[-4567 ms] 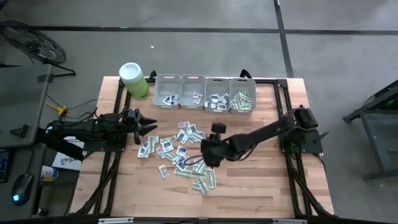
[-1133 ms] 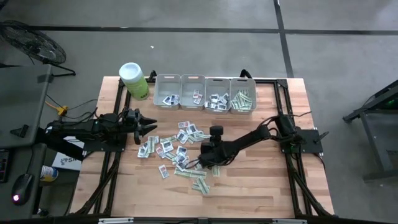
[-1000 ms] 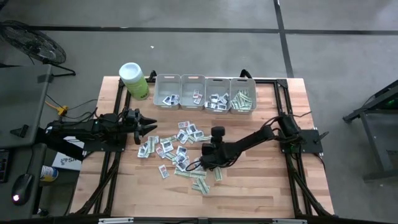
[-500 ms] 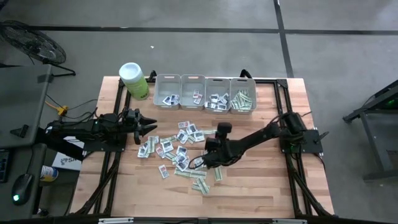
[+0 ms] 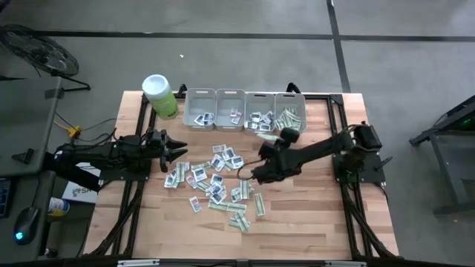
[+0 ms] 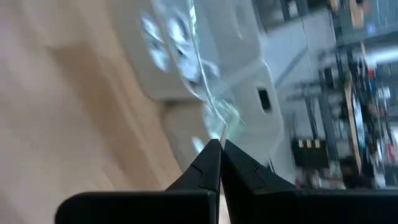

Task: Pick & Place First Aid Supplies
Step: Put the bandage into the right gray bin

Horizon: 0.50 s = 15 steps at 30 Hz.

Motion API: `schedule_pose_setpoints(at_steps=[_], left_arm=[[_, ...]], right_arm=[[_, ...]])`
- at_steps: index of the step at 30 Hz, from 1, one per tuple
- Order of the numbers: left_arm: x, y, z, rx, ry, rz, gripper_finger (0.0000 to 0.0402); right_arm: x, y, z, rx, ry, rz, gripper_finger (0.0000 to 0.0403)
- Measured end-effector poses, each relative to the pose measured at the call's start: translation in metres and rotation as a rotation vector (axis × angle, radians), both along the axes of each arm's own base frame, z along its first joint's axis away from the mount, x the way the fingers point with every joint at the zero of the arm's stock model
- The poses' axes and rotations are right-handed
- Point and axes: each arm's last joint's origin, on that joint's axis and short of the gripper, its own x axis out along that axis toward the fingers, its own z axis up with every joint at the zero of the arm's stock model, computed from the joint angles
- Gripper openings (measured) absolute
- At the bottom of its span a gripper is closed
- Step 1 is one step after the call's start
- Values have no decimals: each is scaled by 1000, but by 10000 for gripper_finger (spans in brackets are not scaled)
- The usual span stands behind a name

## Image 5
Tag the white yellow can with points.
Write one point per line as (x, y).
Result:
(58, 207)

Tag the green wipes canister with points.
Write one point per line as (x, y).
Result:
(163, 102)

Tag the black desk bracket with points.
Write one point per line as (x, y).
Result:
(24, 155)

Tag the black keyboard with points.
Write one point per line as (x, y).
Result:
(4, 200)

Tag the black floor fan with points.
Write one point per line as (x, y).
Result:
(41, 52)

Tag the black metal cart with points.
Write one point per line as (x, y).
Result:
(465, 118)

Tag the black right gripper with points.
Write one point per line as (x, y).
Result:
(274, 170)

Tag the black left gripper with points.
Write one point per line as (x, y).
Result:
(154, 154)

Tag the light grey plastic bin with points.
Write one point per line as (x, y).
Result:
(291, 100)
(226, 102)
(200, 102)
(259, 102)

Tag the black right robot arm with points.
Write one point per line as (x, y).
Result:
(323, 148)

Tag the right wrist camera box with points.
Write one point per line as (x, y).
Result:
(268, 149)

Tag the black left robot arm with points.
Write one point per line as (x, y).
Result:
(96, 154)

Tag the grey side desk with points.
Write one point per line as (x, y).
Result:
(26, 118)

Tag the yellow power plug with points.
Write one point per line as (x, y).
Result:
(75, 131)

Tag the silver metal bracket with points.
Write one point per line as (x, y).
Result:
(138, 263)
(345, 264)

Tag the black computer mouse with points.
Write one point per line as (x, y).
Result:
(26, 224)

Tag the white printed cardboard box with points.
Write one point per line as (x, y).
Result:
(79, 193)

